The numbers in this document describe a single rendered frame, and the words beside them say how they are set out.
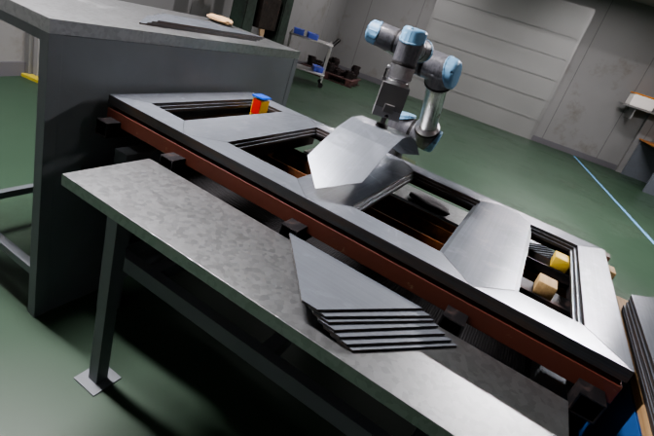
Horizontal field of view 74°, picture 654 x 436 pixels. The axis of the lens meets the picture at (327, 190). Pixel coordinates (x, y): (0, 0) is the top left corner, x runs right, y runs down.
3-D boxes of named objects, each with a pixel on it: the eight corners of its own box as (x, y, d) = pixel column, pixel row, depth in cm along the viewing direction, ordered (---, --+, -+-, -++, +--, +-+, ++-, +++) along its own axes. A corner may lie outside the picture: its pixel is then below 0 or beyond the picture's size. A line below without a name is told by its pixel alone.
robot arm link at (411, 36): (432, 33, 128) (425, 30, 121) (418, 70, 132) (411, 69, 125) (409, 25, 131) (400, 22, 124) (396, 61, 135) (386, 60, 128)
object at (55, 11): (49, 33, 119) (50, 18, 117) (-64, -22, 140) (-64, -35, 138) (298, 58, 230) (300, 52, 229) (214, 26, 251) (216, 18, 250)
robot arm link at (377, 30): (410, 41, 181) (373, 9, 137) (433, 51, 178) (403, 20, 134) (397, 67, 185) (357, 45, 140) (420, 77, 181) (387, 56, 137)
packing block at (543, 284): (550, 301, 116) (558, 289, 115) (531, 291, 118) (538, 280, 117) (551, 292, 122) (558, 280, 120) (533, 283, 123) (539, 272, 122)
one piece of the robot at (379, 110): (385, 69, 125) (367, 122, 131) (415, 79, 125) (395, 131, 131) (385, 66, 134) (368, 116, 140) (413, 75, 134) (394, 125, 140)
